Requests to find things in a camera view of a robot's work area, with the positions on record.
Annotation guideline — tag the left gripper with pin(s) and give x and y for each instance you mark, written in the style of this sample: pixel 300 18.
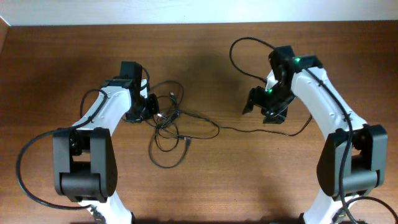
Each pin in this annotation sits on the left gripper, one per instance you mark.
pixel 153 110

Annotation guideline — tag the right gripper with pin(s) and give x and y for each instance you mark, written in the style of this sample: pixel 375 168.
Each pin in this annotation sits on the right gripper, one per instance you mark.
pixel 255 97

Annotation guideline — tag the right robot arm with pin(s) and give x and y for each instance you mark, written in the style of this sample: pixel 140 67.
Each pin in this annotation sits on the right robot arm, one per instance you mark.
pixel 353 159

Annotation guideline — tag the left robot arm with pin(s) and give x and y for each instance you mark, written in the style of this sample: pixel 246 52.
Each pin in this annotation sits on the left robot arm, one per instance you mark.
pixel 85 169

